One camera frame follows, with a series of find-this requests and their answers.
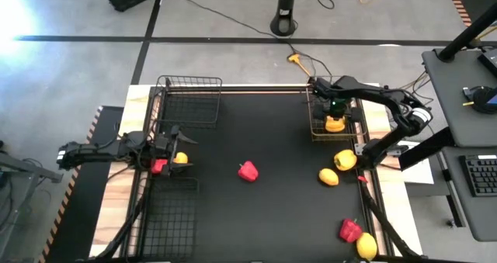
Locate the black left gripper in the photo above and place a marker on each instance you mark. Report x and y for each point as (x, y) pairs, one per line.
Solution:
(167, 146)

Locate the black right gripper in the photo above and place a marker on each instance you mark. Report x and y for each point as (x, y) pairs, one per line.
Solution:
(338, 107)

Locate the yellow lemon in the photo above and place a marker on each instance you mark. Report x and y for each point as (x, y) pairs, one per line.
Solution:
(328, 177)
(181, 158)
(366, 246)

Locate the yellow bell pepper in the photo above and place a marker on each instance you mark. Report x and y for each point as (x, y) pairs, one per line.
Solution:
(334, 125)
(345, 160)

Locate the red bell pepper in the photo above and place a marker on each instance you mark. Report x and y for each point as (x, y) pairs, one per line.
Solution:
(248, 171)
(350, 230)
(158, 167)

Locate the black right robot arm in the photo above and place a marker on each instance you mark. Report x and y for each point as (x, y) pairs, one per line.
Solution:
(372, 90)

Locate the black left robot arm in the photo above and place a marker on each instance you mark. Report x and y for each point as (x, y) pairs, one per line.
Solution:
(97, 150)

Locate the yellow power plug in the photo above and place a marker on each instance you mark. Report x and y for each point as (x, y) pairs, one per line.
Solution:
(296, 57)

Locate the small red tag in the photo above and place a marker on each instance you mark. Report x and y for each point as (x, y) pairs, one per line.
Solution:
(362, 179)

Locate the black desk support bar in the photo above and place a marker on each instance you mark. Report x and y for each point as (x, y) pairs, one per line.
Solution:
(427, 148)

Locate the white paper sheet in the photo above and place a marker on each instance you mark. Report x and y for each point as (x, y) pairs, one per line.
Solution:
(421, 171)

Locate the black table mat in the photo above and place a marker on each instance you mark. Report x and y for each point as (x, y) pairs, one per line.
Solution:
(272, 216)

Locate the black pole stand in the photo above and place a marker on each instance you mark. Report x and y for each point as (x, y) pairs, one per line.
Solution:
(284, 18)

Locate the grey desk top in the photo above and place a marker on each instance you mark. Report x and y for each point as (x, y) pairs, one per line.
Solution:
(477, 216)
(450, 100)

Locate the black round device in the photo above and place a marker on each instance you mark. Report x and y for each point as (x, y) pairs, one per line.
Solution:
(481, 99)

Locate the black slanted pole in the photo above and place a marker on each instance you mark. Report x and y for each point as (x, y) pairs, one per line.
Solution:
(470, 32)

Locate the black keyboard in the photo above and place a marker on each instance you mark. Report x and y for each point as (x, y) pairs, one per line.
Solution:
(481, 175)

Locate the black laptop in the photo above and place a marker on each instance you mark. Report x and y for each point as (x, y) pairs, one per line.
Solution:
(490, 59)

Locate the grey table leg frame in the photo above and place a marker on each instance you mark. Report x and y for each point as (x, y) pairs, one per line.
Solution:
(23, 166)

